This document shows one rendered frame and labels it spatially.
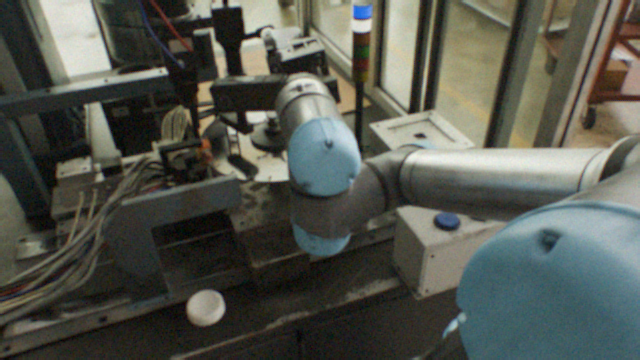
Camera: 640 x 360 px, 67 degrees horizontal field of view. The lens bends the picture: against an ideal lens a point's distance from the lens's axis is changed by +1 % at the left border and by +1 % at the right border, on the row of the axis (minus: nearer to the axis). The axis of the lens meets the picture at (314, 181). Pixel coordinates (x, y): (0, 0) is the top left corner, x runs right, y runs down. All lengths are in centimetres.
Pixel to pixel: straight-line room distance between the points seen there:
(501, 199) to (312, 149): 19
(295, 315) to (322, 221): 41
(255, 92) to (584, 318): 51
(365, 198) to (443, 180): 11
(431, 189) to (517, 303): 31
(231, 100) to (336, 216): 22
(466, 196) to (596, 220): 27
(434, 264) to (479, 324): 66
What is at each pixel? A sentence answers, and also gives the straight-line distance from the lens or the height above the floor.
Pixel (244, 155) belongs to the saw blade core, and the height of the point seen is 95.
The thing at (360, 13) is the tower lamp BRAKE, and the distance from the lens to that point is 117.
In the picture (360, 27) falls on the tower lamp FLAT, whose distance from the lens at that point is 118.
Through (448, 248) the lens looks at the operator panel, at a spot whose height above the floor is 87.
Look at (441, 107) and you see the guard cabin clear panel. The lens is 131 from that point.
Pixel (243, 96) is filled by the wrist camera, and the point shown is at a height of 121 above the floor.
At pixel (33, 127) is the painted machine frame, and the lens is 153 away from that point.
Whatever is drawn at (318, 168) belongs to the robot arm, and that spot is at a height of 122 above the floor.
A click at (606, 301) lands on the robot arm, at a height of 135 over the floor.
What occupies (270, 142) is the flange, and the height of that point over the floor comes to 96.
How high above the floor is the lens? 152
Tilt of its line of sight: 38 degrees down
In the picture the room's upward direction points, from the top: 2 degrees counter-clockwise
